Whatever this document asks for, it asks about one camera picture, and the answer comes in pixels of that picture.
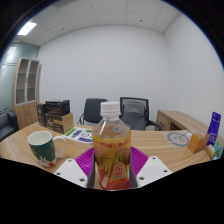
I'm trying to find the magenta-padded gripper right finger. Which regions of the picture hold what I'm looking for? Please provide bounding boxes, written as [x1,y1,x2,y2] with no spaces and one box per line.
[129,146,173,188]

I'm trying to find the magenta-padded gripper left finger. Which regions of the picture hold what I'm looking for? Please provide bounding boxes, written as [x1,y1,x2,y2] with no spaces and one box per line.
[53,147,98,189]

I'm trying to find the yellow-labelled drink bottle white cap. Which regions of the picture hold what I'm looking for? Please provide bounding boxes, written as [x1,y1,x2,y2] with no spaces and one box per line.
[92,101,133,191]

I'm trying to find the printed paper sheet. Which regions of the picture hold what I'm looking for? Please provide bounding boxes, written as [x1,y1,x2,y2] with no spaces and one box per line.
[62,126,95,145]

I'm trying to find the green and white mug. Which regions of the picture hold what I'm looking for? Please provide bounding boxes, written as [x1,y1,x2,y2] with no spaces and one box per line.
[27,130,67,169]

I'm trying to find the brown and black carton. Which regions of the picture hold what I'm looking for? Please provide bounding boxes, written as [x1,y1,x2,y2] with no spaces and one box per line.
[44,112,75,135]

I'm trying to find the small brown cardboard box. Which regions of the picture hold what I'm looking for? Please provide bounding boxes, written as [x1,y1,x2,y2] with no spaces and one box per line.
[186,131,211,154]

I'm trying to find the wooden side desk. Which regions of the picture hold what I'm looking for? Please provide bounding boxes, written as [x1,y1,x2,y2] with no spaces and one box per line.
[155,109,217,138]

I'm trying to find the grey mesh office chair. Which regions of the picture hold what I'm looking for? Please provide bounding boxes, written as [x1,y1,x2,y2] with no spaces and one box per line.
[119,96,163,132]

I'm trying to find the black office chair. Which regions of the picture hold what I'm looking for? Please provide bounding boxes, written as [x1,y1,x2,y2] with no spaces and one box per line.
[77,97,109,126]

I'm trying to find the tall black box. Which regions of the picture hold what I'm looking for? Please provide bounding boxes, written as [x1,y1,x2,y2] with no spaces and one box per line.
[36,102,48,128]

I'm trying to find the black printed box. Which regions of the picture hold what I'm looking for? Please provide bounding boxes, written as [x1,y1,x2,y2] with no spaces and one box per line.
[45,99,71,116]

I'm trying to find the purple upright package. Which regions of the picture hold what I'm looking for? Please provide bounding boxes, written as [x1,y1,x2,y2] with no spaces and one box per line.
[206,111,222,147]

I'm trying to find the black sofa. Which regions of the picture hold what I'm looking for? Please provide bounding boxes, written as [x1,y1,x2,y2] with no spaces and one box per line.
[0,110,20,143]

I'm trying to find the wooden shelf cabinet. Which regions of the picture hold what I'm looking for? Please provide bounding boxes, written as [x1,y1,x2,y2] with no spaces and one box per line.
[12,57,43,130]

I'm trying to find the rectangular ceiling light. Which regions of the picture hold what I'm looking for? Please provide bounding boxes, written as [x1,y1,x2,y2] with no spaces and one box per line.
[16,21,38,37]

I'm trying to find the white sheet with grey ring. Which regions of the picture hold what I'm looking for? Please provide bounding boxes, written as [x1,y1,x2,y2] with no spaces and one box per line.
[162,129,194,149]

